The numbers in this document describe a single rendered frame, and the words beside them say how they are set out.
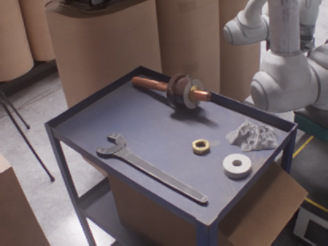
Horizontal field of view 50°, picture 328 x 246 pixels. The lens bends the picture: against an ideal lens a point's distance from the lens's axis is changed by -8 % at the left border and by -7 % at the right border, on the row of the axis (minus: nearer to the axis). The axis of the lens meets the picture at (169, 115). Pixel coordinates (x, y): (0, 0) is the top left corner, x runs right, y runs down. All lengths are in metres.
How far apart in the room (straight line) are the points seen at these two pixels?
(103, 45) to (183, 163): 0.68
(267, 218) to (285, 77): 0.46
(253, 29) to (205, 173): 0.66
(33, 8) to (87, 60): 1.68
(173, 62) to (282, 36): 0.81
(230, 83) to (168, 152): 1.35
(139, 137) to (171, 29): 0.81
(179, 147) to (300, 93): 0.45
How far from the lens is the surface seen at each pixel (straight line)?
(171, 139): 1.07
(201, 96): 1.10
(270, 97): 1.20
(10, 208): 1.12
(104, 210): 1.40
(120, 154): 1.03
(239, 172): 0.94
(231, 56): 2.23
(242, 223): 0.95
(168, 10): 1.76
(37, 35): 3.25
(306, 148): 1.93
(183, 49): 1.84
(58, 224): 2.10
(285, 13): 1.18
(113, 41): 1.50
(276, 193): 1.04
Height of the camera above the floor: 1.55
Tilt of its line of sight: 35 degrees down
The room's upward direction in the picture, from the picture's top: 5 degrees counter-clockwise
